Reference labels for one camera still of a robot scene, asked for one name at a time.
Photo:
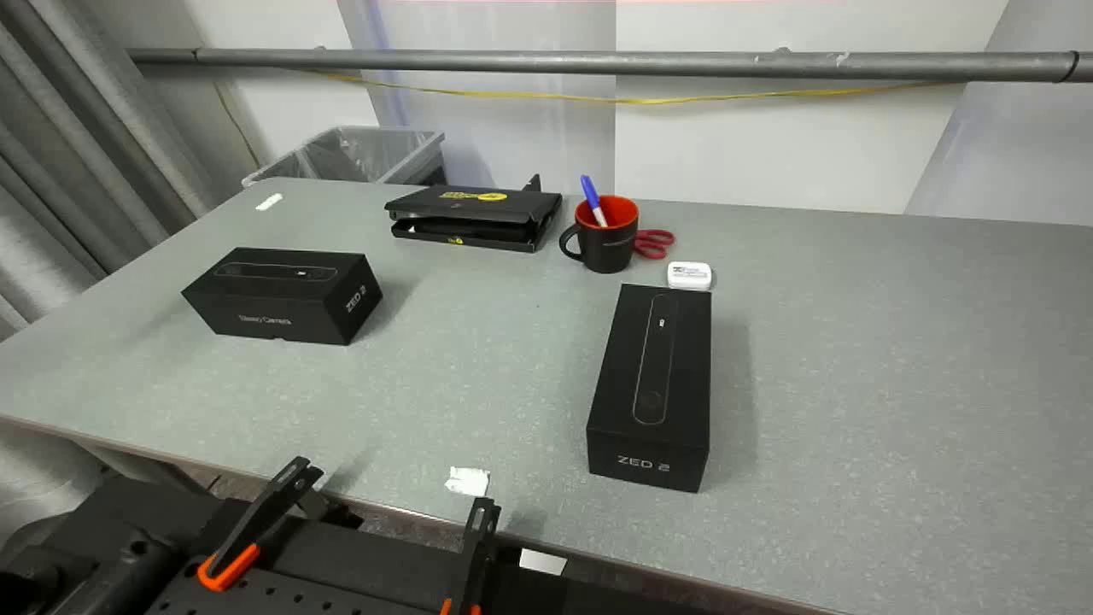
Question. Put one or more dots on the grey horizontal metal pipe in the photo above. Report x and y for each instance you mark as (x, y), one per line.
(685, 63)

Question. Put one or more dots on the grey plastic bin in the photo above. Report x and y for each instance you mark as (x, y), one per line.
(365, 156)

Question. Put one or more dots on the black mount block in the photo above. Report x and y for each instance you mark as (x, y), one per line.
(91, 549)

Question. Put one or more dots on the black mug red interior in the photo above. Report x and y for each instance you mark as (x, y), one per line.
(605, 237)

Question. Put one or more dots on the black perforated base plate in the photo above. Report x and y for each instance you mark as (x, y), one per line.
(343, 582)

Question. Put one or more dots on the long black product box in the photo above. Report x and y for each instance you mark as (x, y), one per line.
(653, 381)

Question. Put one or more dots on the wide black product box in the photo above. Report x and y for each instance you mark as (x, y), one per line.
(282, 292)

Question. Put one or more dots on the white label sticker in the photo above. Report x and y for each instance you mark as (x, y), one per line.
(541, 562)

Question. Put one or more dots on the grey curtain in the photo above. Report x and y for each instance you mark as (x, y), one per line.
(79, 148)

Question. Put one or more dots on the flat black box yellow logo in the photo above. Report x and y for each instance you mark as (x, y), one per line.
(475, 214)

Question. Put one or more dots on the small white tape strip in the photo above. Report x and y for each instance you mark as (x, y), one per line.
(267, 203)

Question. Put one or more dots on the blue marker white cap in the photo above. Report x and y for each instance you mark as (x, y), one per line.
(593, 198)

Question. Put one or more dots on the crumpled white tape piece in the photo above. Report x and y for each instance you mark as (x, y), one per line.
(467, 479)

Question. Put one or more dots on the red scissors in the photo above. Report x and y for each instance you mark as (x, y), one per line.
(658, 241)

